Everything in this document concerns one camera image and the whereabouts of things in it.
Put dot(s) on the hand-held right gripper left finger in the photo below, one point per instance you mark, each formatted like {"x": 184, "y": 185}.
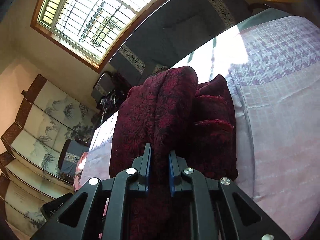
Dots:
{"x": 147, "y": 170}

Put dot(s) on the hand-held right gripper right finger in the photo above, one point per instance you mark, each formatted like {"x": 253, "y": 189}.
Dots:
{"x": 172, "y": 175}

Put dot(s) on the dark red floral garment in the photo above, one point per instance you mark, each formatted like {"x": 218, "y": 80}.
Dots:
{"x": 165, "y": 105}

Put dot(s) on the dark clothes pile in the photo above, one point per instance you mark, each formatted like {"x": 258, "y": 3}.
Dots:
{"x": 110, "y": 101}

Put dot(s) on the pink cloth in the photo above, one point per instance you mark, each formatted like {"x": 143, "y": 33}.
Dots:
{"x": 80, "y": 170}

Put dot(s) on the grey cushioned chair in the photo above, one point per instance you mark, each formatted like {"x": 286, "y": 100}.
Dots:
{"x": 68, "y": 156}

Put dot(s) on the painted folding screen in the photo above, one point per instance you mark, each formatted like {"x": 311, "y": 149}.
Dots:
{"x": 50, "y": 120}

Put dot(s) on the small grey patterned cushion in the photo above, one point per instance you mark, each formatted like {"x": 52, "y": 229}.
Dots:
{"x": 103, "y": 85}

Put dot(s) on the pink white checked bedsheet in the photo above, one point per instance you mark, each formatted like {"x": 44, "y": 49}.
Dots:
{"x": 275, "y": 105}

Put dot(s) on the wooden framed barred window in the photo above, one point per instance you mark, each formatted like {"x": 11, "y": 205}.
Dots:
{"x": 87, "y": 17}

